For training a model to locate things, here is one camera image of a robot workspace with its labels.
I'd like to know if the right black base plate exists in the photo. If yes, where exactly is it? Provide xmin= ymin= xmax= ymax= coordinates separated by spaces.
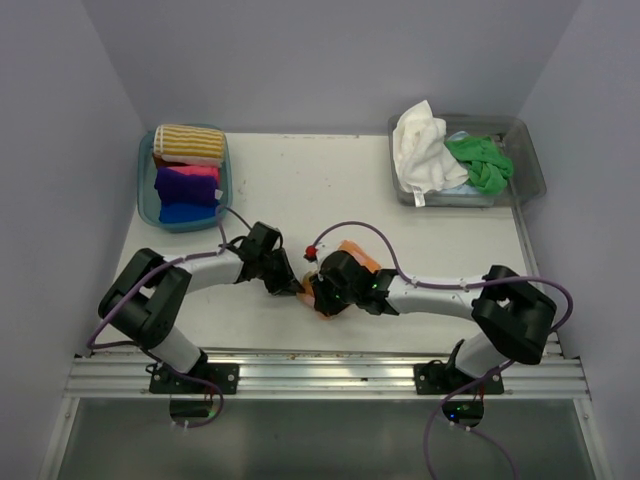
xmin=413 ymin=360 xmax=505 ymax=395

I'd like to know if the green towel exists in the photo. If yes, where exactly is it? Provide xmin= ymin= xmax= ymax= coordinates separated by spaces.
xmin=445 ymin=135 xmax=514 ymax=196

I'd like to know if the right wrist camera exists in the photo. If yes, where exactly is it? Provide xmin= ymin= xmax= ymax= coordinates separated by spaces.
xmin=303 ymin=242 xmax=336 ymax=266

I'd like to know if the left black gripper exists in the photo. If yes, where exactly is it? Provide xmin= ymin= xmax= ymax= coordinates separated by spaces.
xmin=257 ymin=246 xmax=304 ymax=295

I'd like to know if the pink rolled towel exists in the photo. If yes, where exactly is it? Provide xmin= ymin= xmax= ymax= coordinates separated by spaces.
xmin=171 ymin=165 xmax=220 ymax=181

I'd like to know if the aluminium mounting rail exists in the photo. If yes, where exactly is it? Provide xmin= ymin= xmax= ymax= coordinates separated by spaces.
xmin=63 ymin=341 xmax=590 ymax=400

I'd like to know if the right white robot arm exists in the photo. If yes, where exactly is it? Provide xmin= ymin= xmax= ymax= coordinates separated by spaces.
xmin=303 ymin=250 xmax=557 ymax=393

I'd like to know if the white towel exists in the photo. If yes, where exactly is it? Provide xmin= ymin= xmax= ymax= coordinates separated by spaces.
xmin=391 ymin=100 xmax=469 ymax=207

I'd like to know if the clear grey plastic bin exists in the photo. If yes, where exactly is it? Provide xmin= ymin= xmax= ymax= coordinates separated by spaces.
xmin=388 ymin=113 xmax=548 ymax=208

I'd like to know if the orange patterned towel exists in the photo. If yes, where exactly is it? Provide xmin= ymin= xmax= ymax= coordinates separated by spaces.
xmin=297 ymin=240 xmax=382 ymax=319

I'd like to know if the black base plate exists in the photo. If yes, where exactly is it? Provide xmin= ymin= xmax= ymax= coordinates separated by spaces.
xmin=413 ymin=360 xmax=505 ymax=395
xmin=145 ymin=362 xmax=240 ymax=395

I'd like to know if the yellow striped rolled towel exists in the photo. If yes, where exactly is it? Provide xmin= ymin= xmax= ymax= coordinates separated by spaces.
xmin=152 ymin=124 xmax=227 ymax=166

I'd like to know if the blue rolled towel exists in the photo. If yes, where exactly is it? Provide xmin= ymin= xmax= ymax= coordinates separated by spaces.
xmin=159 ymin=203 xmax=218 ymax=224

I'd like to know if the purple towel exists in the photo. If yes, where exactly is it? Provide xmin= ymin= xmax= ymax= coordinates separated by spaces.
xmin=154 ymin=167 xmax=219 ymax=206

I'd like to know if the blue-green plastic bin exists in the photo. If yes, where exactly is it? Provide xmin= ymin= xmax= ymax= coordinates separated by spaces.
xmin=137 ymin=130 xmax=233 ymax=233

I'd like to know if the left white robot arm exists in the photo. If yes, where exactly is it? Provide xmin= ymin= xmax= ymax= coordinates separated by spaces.
xmin=89 ymin=222 xmax=304 ymax=393

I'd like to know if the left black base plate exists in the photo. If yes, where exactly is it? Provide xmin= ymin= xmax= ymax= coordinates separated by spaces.
xmin=145 ymin=362 xmax=240 ymax=395

